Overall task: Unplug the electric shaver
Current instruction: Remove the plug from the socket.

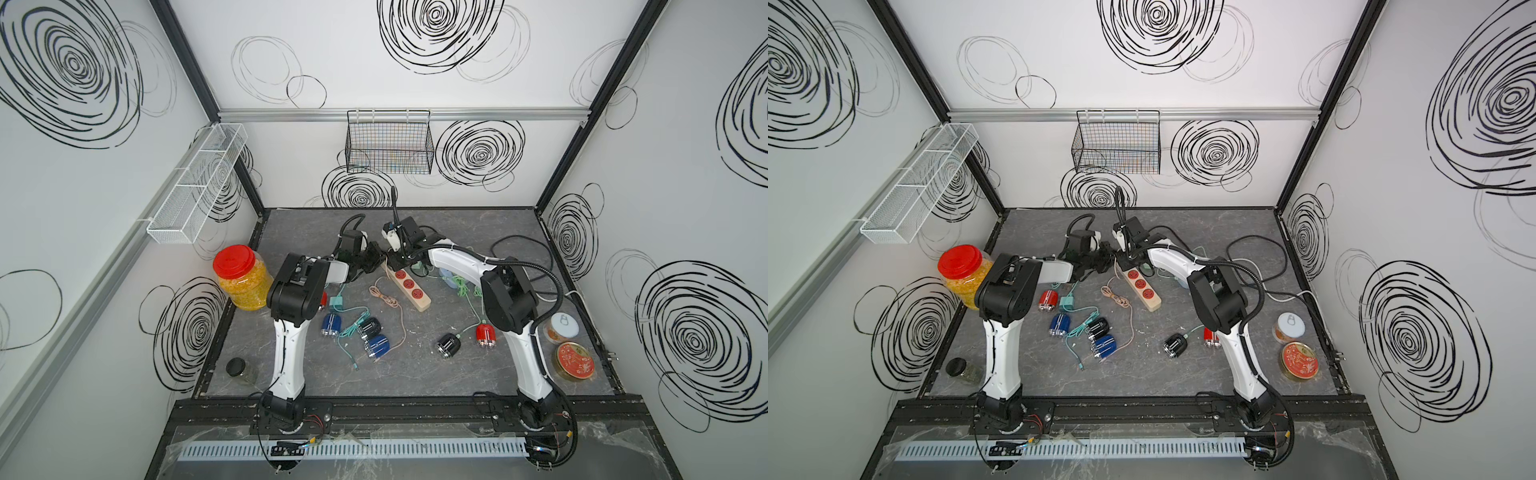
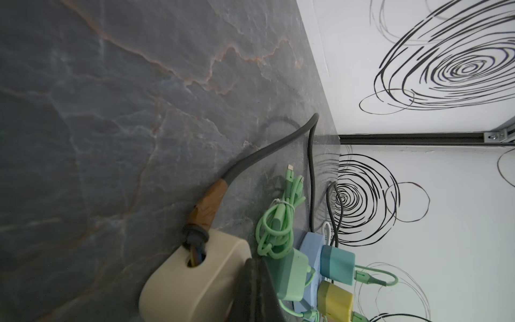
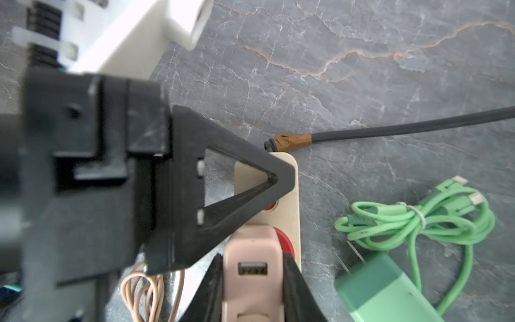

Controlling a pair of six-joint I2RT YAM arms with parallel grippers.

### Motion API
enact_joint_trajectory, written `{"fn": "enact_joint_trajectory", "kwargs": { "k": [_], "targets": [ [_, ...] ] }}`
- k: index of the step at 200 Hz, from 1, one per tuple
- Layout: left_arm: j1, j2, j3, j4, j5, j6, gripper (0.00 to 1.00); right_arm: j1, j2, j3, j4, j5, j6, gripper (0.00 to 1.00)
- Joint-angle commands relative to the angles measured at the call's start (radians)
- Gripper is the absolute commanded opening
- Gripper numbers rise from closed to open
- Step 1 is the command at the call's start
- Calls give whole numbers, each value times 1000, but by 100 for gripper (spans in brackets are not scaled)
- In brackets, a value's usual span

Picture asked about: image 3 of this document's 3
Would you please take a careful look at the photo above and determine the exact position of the green USB charger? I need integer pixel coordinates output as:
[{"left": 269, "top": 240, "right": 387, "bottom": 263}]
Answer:
[{"left": 334, "top": 242, "right": 443, "bottom": 322}]

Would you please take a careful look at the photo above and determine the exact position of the beige power strip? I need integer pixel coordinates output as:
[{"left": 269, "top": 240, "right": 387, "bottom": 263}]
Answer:
[{"left": 234, "top": 152, "right": 302, "bottom": 268}]

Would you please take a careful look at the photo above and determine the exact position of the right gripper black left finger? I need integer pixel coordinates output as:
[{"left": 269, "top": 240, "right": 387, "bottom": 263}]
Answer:
[{"left": 180, "top": 254, "right": 223, "bottom": 322}]

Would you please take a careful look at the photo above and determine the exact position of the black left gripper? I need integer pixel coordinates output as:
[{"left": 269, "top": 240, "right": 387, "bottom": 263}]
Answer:
[{"left": 1, "top": 67, "right": 170, "bottom": 321}]

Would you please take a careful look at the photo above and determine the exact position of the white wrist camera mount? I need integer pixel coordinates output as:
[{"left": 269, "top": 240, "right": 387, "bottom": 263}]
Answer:
[{"left": 12, "top": 0, "right": 213, "bottom": 80}]

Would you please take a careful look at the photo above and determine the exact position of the black power strip cord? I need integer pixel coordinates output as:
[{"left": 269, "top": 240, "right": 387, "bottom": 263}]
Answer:
[{"left": 264, "top": 105, "right": 515, "bottom": 153}]

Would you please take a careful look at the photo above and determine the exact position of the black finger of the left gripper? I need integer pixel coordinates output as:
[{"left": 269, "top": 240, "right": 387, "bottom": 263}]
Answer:
[{"left": 144, "top": 106, "right": 295, "bottom": 275}]

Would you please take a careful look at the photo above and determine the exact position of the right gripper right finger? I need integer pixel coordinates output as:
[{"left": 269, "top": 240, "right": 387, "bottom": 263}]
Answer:
[{"left": 283, "top": 253, "right": 327, "bottom": 322}]

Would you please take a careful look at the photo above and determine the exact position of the pink charging cable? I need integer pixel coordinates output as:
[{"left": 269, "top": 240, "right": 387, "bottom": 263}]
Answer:
[{"left": 119, "top": 261, "right": 186, "bottom": 322}]

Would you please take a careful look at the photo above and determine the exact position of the light green charging cable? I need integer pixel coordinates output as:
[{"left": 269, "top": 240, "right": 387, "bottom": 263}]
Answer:
[{"left": 333, "top": 175, "right": 496, "bottom": 317}]

